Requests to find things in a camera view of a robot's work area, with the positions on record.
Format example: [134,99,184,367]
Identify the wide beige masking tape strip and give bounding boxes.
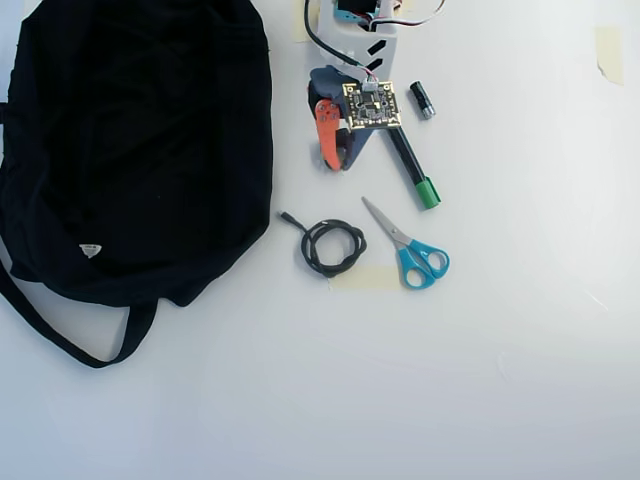
[327,264,403,294]

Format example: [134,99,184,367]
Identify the black fabric bag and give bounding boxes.
[0,0,274,370]

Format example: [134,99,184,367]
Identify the black marker with green cap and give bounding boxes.
[382,127,442,211]

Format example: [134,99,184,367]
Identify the blue-handled scissors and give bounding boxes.
[360,195,451,291]

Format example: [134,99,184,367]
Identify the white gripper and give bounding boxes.
[305,0,402,173]

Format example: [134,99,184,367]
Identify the coiled black usb cable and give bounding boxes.
[277,209,369,279]

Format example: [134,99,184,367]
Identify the black camera cable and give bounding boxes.
[303,0,362,70]

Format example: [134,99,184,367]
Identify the camera circuit board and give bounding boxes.
[341,79,404,134]

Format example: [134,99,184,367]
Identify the white servo wire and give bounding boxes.
[369,0,449,34]

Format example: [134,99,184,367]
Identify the beige masking tape piece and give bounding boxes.
[593,25,625,86]
[292,0,315,44]

